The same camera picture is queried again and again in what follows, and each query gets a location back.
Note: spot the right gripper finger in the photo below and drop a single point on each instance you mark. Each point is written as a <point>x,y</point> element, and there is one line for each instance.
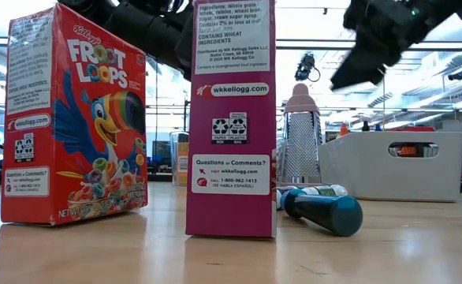
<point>357,73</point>

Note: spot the blue-cap sprinkles bottle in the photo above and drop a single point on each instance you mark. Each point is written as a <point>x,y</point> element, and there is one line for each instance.
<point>378,128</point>

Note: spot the grey plastic bin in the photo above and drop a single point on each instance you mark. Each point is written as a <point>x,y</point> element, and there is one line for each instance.
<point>357,169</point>

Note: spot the magenta Raisin Bran cereal box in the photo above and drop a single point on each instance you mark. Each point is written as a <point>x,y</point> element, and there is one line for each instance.
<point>231,213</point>

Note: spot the red Froot Loops cereal box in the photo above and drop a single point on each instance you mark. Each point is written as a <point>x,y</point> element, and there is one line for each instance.
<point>77,118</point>

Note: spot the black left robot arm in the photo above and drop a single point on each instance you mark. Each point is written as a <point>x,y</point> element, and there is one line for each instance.
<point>148,31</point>

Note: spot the red crate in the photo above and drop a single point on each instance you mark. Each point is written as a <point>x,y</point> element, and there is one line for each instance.
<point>412,129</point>

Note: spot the dark food colouring dropper bottle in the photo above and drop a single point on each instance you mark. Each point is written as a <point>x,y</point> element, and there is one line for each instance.
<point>290,188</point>

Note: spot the dark blue icing tube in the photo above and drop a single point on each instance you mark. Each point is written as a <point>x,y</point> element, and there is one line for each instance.
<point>325,211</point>

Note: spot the orange spice jar black lid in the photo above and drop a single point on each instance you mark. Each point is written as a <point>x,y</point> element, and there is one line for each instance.
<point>183,158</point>

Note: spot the clear plastic organizer bin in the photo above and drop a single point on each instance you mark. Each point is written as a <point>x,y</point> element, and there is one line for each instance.
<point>172,158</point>

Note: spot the small dark screen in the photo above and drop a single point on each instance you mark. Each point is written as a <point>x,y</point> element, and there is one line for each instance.
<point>161,152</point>

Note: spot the black overhead camera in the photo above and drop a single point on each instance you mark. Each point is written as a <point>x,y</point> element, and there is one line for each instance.
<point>304,69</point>

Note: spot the black ceiling camera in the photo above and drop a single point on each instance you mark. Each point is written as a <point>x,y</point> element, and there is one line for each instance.
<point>457,75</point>

